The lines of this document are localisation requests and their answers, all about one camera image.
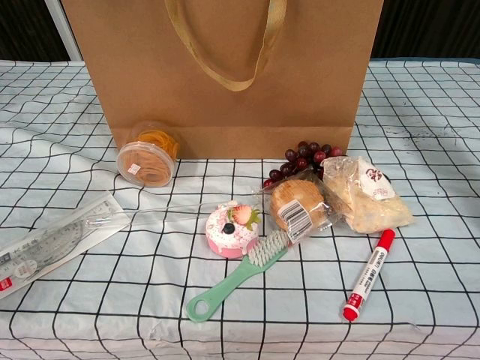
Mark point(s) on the packaged round bun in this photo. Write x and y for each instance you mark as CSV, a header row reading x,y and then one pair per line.
x,y
296,202

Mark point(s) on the pink toy strawberry cake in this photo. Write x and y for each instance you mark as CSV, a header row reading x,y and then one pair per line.
x,y
228,240

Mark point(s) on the dark red grape bunch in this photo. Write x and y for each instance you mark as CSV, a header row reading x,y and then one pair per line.
x,y
300,163

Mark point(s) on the brown paper bag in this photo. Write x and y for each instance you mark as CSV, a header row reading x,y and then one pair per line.
x,y
225,112

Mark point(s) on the clear rubber band jar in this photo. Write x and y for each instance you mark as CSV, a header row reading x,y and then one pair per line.
x,y
144,168

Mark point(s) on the packaged bread with white label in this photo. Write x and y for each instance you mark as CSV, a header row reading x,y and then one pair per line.
x,y
360,210

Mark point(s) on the glass tube with white stopper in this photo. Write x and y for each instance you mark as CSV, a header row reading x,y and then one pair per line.
x,y
168,214

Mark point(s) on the green scrubbing brush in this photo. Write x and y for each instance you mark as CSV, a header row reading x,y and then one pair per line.
x,y
225,285

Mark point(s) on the red whiteboard marker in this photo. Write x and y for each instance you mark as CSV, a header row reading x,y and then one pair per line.
x,y
369,273

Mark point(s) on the white black checkered tablecloth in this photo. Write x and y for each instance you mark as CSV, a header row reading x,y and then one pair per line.
x,y
112,318

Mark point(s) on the packaged clear ruler set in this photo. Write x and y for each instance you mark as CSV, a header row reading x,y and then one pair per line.
x,y
45,243

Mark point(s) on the white partition post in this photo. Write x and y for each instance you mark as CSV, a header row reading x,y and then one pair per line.
x,y
65,33

